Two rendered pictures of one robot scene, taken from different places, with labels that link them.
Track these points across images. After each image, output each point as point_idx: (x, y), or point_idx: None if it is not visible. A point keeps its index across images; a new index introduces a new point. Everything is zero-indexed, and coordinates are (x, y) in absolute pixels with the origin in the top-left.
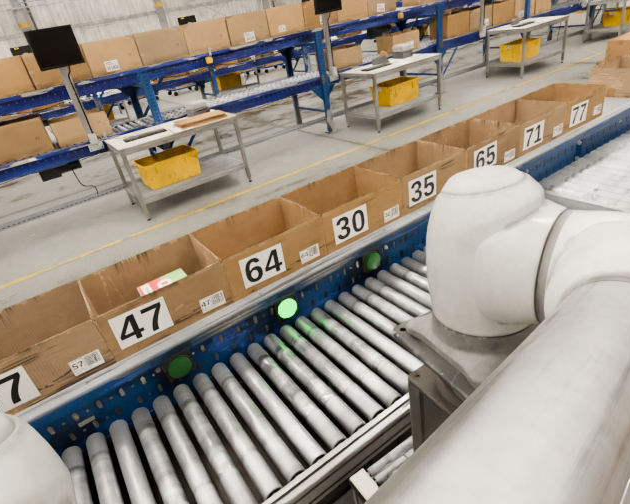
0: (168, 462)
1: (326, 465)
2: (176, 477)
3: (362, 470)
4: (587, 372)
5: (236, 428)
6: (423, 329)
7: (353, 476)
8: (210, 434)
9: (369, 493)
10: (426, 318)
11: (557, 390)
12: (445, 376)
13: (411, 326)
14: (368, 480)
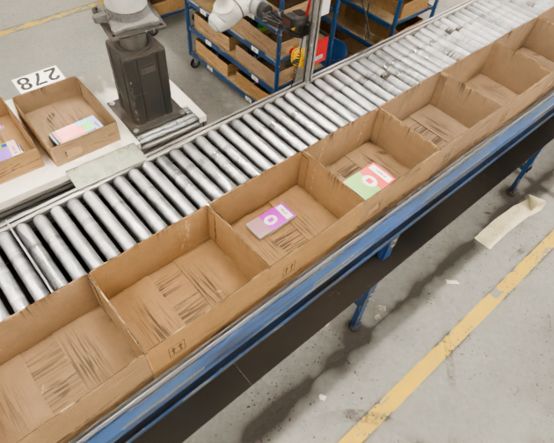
0: (310, 128)
1: (218, 121)
2: (302, 123)
3: (199, 117)
4: None
5: (274, 139)
6: (152, 14)
7: (204, 115)
8: (290, 137)
9: (197, 109)
10: (149, 18)
11: None
12: (151, 4)
13: (156, 18)
14: (196, 113)
